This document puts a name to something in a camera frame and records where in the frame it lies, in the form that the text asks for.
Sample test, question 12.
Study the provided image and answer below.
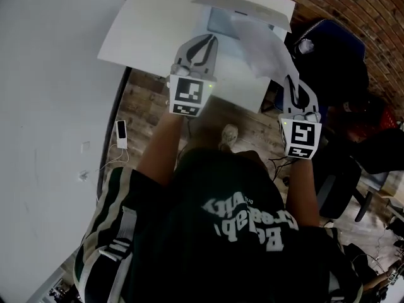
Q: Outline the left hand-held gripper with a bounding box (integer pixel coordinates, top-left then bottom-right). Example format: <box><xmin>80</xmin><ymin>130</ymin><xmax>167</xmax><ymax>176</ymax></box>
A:
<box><xmin>168</xmin><ymin>33</ymin><xmax>219</xmax><ymax>117</ymax></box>

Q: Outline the person's green printed shirt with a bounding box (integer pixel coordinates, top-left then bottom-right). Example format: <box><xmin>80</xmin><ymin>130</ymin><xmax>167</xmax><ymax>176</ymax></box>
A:
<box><xmin>73</xmin><ymin>146</ymin><xmax>364</xmax><ymax>303</ymax></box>

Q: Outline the white table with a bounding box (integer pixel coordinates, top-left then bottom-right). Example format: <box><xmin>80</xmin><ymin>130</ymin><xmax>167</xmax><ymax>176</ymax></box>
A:
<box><xmin>97</xmin><ymin>0</ymin><xmax>297</xmax><ymax>113</ymax></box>

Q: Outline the grey shoulder strap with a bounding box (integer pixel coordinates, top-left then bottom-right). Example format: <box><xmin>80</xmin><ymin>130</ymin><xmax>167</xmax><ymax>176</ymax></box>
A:
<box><xmin>104</xmin><ymin>206</ymin><xmax>138</xmax><ymax>303</ymax></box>
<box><xmin>328</xmin><ymin>270</ymin><xmax>348</xmax><ymax>303</ymax></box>

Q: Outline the red crate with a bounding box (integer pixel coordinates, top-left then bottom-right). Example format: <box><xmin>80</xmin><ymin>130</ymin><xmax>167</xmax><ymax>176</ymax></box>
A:
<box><xmin>377</xmin><ymin>105</ymin><xmax>398</xmax><ymax>132</ymax></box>

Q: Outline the blue office chair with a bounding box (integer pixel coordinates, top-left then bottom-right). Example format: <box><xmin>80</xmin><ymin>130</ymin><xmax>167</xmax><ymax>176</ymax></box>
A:
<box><xmin>273</xmin><ymin>18</ymin><xmax>369</xmax><ymax>115</ymax></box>

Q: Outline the person's right forearm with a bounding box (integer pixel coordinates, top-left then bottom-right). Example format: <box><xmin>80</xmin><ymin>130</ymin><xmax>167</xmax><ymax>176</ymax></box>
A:
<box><xmin>285</xmin><ymin>158</ymin><xmax>321</xmax><ymax>229</ymax></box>

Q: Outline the person's left forearm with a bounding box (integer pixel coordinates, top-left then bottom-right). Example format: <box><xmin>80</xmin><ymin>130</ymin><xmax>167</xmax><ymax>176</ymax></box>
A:
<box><xmin>135</xmin><ymin>112</ymin><xmax>184</xmax><ymax>187</ymax></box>

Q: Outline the white charging cable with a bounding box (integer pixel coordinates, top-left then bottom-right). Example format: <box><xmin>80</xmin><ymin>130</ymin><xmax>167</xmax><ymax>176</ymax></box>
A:
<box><xmin>94</xmin><ymin>146</ymin><xmax>130</xmax><ymax>174</ymax></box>

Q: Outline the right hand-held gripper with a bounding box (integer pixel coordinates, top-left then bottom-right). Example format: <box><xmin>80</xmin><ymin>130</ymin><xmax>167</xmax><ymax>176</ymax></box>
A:
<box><xmin>277</xmin><ymin>75</ymin><xmax>323</xmax><ymax>161</ymax></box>

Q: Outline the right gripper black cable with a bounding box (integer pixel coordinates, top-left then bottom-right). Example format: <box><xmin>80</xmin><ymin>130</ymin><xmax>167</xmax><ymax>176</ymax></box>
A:
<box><xmin>268</xmin><ymin>155</ymin><xmax>296</xmax><ymax>182</ymax></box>

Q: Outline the person's left shoe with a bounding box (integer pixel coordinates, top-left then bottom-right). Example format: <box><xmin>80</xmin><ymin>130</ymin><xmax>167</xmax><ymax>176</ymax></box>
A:
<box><xmin>219</xmin><ymin>124</ymin><xmax>240</xmax><ymax>153</ymax></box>

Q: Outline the round silver object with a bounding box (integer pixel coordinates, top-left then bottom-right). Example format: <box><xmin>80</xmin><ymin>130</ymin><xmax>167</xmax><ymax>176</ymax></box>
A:
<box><xmin>298</xmin><ymin>39</ymin><xmax>315</xmax><ymax>54</ymax></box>

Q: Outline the white phone with dark screen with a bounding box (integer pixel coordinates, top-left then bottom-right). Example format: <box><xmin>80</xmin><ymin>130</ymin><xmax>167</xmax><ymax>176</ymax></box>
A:
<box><xmin>116</xmin><ymin>120</ymin><xmax>129</xmax><ymax>150</ymax></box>

